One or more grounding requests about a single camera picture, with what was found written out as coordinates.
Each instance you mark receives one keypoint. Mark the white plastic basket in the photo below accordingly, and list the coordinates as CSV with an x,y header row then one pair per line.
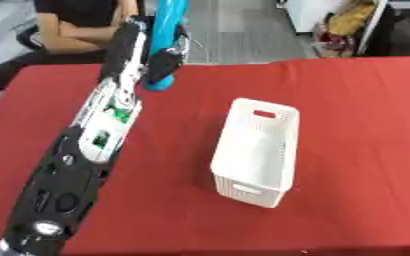
x,y
255,153

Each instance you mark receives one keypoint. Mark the yellow and red bag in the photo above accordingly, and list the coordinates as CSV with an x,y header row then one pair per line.
x,y
345,30

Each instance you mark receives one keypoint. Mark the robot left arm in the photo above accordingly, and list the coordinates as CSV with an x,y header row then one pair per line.
x,y
62,186

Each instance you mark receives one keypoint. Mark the person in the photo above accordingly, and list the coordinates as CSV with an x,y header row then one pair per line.
x,y
68,33

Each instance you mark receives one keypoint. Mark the blue cylinder tube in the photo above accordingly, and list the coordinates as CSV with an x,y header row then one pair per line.
x,y
166,26

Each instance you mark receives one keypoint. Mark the white cabinet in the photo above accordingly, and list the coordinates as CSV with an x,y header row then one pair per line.
x,y
313,13

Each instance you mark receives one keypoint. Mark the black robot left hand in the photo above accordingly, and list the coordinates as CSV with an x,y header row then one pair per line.
x,y
127,50

